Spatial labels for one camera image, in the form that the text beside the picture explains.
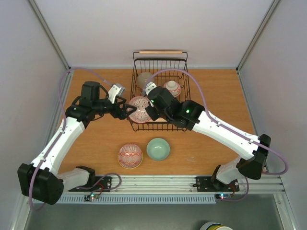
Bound red diamond pattern bowl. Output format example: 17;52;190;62
129;96;151;124

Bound orange floral white bowl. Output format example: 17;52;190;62
163;80;181;97

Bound beige leaf pattern bowl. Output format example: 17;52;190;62
137;72;154;89

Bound black wire dish rack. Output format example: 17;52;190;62
128;50;191;131

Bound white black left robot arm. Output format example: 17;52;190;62
17;81;136;205

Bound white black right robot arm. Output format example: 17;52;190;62
145;84;271;190

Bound mint green bowl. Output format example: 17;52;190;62
146;138;170;161

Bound red zigzag pattern bowl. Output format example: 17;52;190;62
118;143;143;169

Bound left small circuit board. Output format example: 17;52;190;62
84;194;100;202

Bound small circuit board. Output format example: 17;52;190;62
84;194;100;202
215;193;233;200

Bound right small circuit board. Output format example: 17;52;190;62
215;193;233;200

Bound white yellow blue container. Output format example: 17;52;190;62
200;221;232;230

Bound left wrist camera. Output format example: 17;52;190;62
108;83;126;104

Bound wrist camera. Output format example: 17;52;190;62
142;81;157;96
108;83;126;104

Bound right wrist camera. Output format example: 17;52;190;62
142;81;157;96

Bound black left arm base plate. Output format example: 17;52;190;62
69;176;112;192

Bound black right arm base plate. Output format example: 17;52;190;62
192;176;240;192

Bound slotted grey cable duct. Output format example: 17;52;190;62
58;195;215;205

